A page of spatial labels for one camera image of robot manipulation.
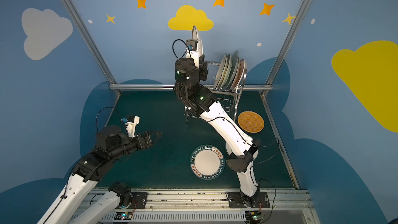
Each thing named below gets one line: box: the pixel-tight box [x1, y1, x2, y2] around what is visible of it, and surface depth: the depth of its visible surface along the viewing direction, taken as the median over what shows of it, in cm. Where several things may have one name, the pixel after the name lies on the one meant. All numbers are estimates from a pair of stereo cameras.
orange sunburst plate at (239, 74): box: [230, 59, 246, 92], surface depth 80 cm
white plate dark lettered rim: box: [189, 144, 225, 181], surface depth 88 cm
